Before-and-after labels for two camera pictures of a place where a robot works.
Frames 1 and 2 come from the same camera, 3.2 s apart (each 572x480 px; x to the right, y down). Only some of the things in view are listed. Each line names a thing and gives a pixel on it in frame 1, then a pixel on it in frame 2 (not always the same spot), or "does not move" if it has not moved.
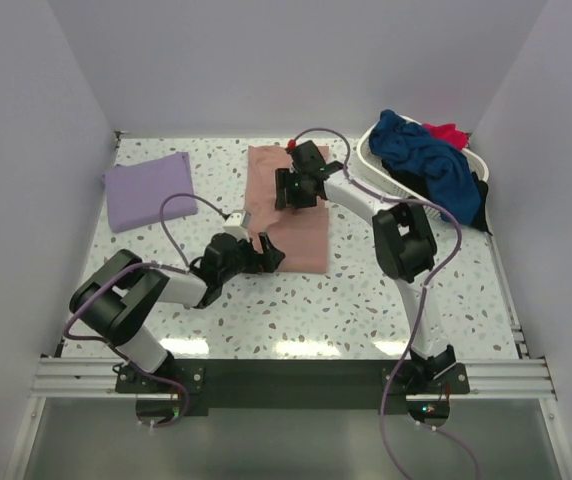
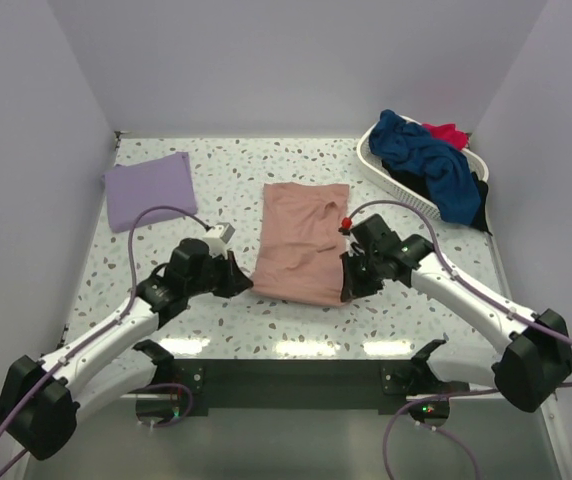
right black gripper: [284, 178] → [353, 289]
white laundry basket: [386, 179] does not move
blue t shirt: [443, 169] does not move
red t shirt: [449, 132] does not move
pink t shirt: [300, 234] → [302, 239]
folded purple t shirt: [134, 193] does not move
